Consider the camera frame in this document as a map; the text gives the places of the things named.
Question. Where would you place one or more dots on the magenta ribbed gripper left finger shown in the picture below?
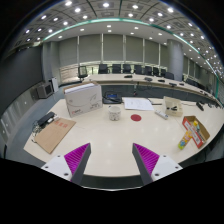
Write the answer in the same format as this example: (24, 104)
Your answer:
(70, 166)

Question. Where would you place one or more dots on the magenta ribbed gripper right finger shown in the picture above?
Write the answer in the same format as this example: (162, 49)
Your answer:
(152, 166)

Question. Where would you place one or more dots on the flat brown cardboard envelope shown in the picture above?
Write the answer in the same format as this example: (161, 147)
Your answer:
(53, 134)

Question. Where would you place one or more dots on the yellow orange drink bottle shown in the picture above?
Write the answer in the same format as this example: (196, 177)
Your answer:
(185, 139)

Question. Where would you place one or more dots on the red round coaster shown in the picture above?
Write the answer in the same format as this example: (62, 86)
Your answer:
(136, 117)

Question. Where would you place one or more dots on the white remote control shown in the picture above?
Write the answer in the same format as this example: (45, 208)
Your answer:
(161, 114)

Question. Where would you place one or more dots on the open red brown cardboard box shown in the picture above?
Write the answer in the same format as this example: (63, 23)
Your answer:
(200, 134)

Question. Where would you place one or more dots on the small open beige box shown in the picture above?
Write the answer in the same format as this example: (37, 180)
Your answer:
(172, 106)

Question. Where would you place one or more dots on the white paper sheets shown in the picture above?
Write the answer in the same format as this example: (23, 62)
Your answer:
(137, 104)

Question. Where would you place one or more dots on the white patterned mug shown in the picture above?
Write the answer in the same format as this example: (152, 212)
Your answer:
(114, 113)

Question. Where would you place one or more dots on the large white cardboard box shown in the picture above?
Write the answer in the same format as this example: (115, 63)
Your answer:
(83, 98)

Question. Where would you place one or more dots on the grey crt monitor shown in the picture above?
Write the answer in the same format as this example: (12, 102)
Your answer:
(44, 91)

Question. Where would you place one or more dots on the long curved conference desk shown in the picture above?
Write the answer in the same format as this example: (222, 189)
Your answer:
(152, 82)

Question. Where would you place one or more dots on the black office chair left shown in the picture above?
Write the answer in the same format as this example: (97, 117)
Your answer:
(82, 72)

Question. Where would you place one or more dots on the black office chair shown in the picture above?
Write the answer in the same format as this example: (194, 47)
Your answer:
(103, 69)
(82, 72)
(138, 69)
(116, 68)
(126, 68)

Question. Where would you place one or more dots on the black device with cables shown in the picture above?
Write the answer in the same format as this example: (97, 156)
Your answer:
(45, 118)

